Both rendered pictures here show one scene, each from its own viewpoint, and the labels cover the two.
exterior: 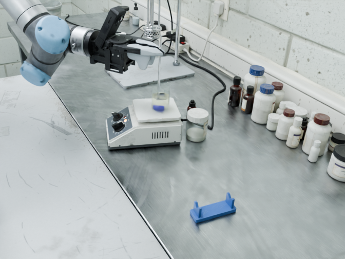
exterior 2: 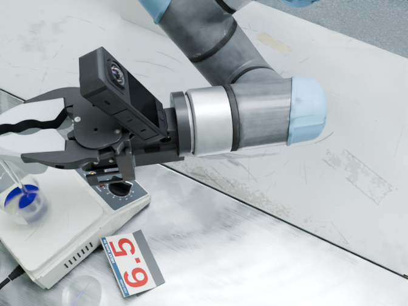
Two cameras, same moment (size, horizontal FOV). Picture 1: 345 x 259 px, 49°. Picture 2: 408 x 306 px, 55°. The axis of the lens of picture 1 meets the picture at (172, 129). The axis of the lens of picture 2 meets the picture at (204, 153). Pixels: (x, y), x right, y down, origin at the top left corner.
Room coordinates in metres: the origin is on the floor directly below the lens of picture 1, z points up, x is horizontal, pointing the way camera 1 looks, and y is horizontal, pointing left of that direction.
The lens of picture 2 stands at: (1.19, 0.09, 1.50)
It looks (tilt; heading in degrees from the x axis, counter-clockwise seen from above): 59 degrees down; 139
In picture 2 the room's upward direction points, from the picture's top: 9 degrees clockwise
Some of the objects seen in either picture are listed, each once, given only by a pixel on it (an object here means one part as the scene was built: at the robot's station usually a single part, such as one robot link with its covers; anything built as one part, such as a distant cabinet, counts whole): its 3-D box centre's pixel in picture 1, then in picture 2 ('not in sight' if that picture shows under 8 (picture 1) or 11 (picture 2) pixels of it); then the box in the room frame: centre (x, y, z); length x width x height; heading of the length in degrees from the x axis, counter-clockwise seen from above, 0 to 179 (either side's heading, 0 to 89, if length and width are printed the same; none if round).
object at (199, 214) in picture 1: (213, 206); not in sight; (0.62, -0.10, 0.92); 0.10 x 0.03 x 0.04; 115
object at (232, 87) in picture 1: (235, 91); not in sight; (1.14, -0.20, 0.95); 0.04 x 0.04 x 0.10
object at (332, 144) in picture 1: (337, 142); not in sight; (0.90, -0.46, 0.92); 0.04 x 0.04 x 0.04
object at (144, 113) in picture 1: (155, 109); (43, 210); (0.93, 0.05, 0.98); 0.12 x 0.12 x 0.01; 13
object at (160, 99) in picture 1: (160, 97); (23, 199); (0.92, 0.04, 1.02); 0.06 x 0.05 x 0.08; 170
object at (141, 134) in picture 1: (146, 123); (66, 210); (0.92, 0.07, 0.94); 0.22 x 0.13 x 0.08; 103
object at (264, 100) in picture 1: (264, 103); not in sight; (1.05, -0.28, 0.96); 0.06 x 0.06 x 0.11
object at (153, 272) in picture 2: not in sight; (133, 260); (1.03, 0.12, 0.92); 0.09 x 0.06 x 0.04; 175
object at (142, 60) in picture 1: (144, 58); (28, 130); (0.91, 0.08, 1.13); 0.09 x 0.03 x 0.06; 67
